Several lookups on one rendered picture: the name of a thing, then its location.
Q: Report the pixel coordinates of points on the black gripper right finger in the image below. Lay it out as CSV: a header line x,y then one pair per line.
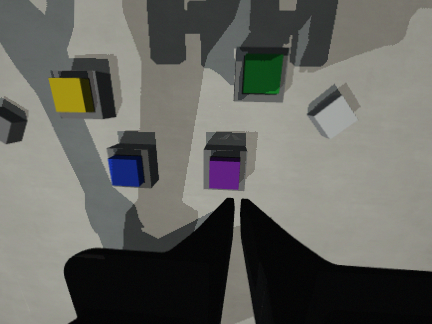
x,y
291,284

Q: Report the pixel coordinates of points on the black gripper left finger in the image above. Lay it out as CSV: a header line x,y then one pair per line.
x,y
188,281

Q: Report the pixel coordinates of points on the green button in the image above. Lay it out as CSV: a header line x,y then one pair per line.
x,y
260,74

